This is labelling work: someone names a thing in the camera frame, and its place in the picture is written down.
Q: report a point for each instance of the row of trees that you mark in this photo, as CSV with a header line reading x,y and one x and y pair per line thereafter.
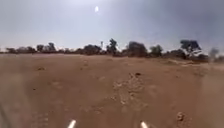
x,y
133,49

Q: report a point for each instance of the robot's own part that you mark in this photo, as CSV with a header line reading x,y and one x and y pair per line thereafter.
x,y
71,124
143,125

